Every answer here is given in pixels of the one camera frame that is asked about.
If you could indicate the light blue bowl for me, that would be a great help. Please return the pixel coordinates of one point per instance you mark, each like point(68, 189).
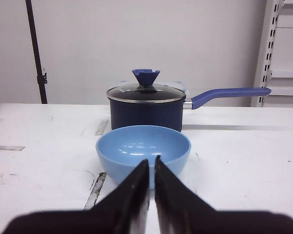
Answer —
point(122, 149)

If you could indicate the glass pot lid blue knob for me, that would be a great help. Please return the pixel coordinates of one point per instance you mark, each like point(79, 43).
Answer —
point(145, 90)

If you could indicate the black tripod pole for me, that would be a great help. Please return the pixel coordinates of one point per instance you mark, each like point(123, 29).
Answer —
point(41, 77)

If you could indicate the white slotted shelf rack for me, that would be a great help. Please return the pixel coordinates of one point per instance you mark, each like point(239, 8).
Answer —
point(275, 58)

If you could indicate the dark blue saucepan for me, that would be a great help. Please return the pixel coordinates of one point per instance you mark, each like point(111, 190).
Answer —
point(170, 114)

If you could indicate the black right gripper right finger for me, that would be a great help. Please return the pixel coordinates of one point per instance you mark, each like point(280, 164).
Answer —
point(180, 211)

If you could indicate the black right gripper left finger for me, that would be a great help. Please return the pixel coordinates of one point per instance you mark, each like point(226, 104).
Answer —
point(123, 211)

